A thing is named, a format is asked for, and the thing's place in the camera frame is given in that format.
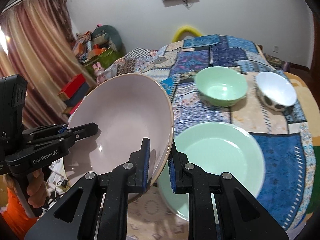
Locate pink bowl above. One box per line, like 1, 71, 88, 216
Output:
63, 74, 174, 188

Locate mint green plate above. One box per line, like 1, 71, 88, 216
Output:
158, 121, 266, 222

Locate mint green bowl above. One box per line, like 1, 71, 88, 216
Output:
194, 66, 248, 107

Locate person's left hand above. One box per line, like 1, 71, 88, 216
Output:
3, 169, 47, 209

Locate red box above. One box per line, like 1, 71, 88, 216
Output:
58, 74, 86, 101

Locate orange sleeve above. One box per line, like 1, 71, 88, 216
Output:
1, 188, 37, 239

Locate pink bunny toy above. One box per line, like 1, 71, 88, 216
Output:
92, 62, 105, 84

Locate patchwork patterned bedspread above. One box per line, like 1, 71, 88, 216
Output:
113, 35, 315, 239

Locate green cardboard box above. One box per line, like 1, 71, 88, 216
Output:
83, 48, 121, 75

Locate pink brown curtain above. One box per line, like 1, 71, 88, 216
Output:
1, 0, 96, 128

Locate white bowl black spots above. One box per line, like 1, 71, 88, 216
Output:
255, 72, 297, 112

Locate yellow fleece blanket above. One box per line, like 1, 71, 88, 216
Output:
285, 71, 320, 221

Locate yellow ring cushion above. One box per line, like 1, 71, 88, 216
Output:
171, 25, 202, 43

